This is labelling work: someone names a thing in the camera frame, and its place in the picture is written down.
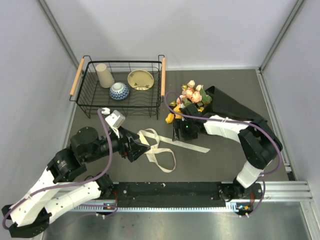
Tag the pink and yellow flower bouquet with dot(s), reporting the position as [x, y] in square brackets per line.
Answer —
[191, 94]

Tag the grey slotted cable duct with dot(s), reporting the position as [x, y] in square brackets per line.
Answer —
[106, 207]

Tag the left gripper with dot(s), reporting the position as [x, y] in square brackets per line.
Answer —
[136, 149]

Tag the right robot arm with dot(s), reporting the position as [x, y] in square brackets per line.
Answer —
[259, 143]

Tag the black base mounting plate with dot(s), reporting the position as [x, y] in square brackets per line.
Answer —
[183, 194]

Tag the black wire dish rack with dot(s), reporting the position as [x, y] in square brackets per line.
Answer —
[89, 96]

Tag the white printed ribbon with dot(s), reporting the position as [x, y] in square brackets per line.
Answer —
[151, 138]

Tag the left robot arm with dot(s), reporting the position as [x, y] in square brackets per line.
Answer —
[56, 192]

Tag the cream floral plate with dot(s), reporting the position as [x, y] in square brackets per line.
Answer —
[140, 79]

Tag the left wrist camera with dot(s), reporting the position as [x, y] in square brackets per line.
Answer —
[113, 119]

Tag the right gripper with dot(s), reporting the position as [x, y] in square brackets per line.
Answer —
[178, 124]

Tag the black wrapping paper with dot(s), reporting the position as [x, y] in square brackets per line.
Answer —
[224, 106]

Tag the blue white patterned bowl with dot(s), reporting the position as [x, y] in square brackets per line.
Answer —
[119, 91]

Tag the beige paper cup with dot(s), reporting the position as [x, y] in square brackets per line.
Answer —
[105, 77]

